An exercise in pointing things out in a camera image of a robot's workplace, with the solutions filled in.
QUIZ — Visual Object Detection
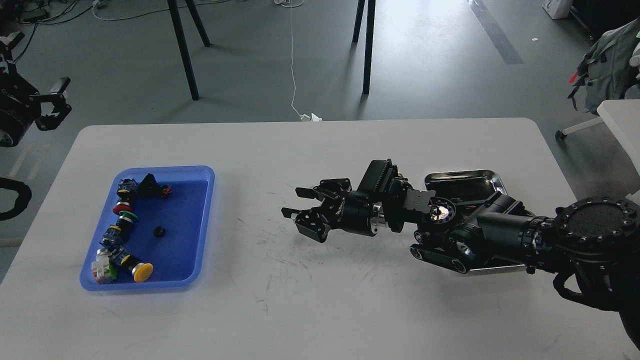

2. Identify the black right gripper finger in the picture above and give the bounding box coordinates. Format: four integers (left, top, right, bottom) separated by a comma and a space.
295, 178, 354, 205
281, 207, 332, 243

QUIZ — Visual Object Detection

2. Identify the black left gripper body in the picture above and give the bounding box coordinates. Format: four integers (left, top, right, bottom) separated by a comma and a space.
0, 73, 41, 148

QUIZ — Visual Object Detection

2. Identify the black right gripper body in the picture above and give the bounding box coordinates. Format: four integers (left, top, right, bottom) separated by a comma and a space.
330, 191, 383, 237

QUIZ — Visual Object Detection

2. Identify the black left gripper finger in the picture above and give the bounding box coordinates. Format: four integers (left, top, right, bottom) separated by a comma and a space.
32, 77, 73, 132
0, 31, 25, 75

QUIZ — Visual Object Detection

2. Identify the small black gear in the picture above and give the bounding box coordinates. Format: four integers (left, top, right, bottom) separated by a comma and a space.
152, 226, 167, 239

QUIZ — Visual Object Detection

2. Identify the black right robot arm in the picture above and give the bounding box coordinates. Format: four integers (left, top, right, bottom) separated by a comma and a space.
281, 177, 639, 346

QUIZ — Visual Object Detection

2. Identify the black red industrial part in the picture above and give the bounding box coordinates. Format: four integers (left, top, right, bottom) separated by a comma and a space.
137, 173, 172, 199

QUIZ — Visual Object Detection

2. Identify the silver metal tray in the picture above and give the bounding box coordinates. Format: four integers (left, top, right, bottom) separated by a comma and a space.
414, 170, 533, 275

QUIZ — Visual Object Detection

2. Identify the blue plastic tray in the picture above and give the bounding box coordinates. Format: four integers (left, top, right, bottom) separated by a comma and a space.
79, 165, 215, 291

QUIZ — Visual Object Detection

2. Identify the black left table leg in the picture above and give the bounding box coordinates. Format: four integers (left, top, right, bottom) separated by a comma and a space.
166, 0, 211, 101

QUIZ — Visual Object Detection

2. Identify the black table leg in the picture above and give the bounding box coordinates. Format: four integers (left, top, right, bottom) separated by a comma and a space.
166, 0, 211, 101
352, 0, 377, 95

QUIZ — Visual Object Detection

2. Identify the black right table leg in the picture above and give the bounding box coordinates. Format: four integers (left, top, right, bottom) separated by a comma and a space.
352, 0, 377, 95

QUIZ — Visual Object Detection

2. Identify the white office chair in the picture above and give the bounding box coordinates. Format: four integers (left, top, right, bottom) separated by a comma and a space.
555, 117, 604, 141

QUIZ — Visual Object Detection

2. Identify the white side table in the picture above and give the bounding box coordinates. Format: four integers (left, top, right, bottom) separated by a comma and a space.
598, 99, 640, 172

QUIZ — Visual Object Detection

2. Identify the grey backpack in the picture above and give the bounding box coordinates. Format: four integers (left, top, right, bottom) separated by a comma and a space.
567, 18, 640, 115

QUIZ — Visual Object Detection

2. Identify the white cardboard box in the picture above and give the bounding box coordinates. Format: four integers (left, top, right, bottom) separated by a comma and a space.
541, 0, 574, 20

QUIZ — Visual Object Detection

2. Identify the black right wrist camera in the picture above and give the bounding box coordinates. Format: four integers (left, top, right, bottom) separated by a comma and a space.
356, 158, 399, 196

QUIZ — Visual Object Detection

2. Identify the red push button switch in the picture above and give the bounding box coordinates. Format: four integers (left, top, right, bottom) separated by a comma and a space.
112, 198, 136, 216

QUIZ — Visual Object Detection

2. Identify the green push button switch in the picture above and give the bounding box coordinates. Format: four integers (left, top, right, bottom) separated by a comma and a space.
102, 210, 139, 242

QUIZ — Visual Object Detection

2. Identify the green white switch block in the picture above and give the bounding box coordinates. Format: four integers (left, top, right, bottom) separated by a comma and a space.
91, 248, 118, 285

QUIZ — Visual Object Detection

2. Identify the yellow push button switch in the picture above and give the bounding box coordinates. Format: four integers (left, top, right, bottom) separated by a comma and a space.
119, 254, 154, 283

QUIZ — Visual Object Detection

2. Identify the white floor cable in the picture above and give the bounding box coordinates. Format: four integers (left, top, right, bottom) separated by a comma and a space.
273, 0, 324, 122

